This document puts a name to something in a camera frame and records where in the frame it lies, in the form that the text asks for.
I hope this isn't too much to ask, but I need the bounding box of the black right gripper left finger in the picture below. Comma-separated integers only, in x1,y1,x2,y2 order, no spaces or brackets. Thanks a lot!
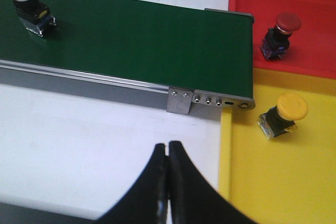
97,143,168,223

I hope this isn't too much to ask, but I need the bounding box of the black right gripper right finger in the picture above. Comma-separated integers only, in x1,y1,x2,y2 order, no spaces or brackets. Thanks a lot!
169,141,255,223

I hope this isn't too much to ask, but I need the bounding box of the yellow mushroom push button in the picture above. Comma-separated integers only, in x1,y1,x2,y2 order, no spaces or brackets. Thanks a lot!
257,92,308,140

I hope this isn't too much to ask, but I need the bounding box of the red mushroom push button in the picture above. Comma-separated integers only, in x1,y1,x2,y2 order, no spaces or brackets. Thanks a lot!
260,12,302,60

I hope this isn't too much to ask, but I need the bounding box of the yellow tray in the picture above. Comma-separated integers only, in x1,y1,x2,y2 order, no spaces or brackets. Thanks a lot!
218,69,335,223

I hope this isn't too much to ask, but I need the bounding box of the green conveyor belt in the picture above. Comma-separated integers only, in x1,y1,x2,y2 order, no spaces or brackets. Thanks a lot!
1,0,253,100

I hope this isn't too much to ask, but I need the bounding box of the red tray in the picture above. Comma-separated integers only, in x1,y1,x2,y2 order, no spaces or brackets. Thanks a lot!
228,0,335,79

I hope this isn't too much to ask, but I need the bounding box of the aluminium conveyor frame rail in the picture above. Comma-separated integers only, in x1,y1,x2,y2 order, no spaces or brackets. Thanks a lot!
1,6,255,114

